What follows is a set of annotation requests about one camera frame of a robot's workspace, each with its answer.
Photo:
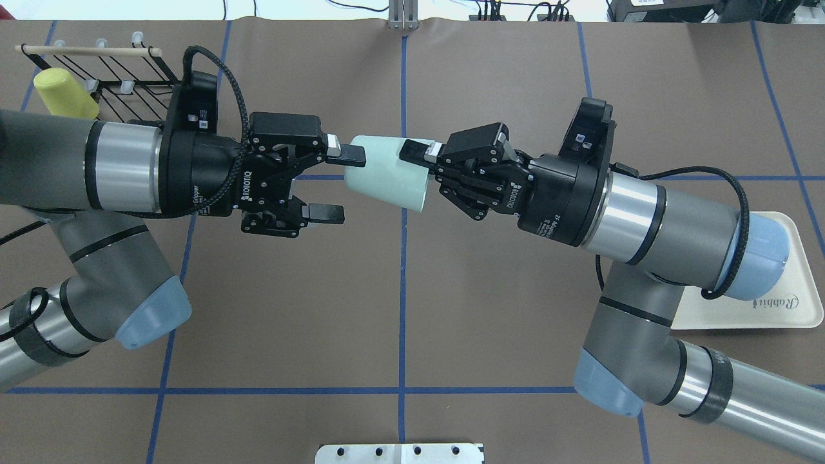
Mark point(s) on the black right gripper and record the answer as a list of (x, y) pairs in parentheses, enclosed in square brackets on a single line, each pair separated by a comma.
[(559, 198)]

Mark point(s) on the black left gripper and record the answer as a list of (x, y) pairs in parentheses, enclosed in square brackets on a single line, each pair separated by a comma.
[(201, 173)]

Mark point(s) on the mint green plastic cup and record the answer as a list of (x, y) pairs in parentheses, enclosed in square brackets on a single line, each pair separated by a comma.
[(385, 176)]

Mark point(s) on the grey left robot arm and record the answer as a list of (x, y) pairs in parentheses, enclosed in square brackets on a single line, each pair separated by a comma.
[(91, 181)]

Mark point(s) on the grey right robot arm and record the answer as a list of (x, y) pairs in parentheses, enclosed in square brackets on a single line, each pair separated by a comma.
[(660, 243)]

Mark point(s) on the yellow plastic cup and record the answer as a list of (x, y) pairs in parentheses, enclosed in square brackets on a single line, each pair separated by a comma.
[(63, 95)]

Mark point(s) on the white rabbit print tray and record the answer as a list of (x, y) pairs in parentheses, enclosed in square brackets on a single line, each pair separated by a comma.
[(793, 303)]

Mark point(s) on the black power box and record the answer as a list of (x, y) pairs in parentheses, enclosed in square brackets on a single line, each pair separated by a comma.
[(659, 11)]

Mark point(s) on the aluminium frame post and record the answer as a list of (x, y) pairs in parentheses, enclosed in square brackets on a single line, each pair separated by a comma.
[(403, 14)]

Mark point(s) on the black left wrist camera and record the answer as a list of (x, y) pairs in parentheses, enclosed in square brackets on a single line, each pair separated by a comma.
[(194, 104)]

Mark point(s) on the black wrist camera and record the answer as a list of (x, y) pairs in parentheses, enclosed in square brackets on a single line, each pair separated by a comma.
[(586, 137), (194, 104)]

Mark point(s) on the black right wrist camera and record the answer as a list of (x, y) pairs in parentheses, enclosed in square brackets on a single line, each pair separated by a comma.
[(586, 137)]

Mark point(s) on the black wire cup rack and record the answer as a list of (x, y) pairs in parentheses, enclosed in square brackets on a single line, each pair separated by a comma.
[(130, 83)]

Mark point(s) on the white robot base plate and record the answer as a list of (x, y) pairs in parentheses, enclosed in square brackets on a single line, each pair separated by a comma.
[(401, 453)]

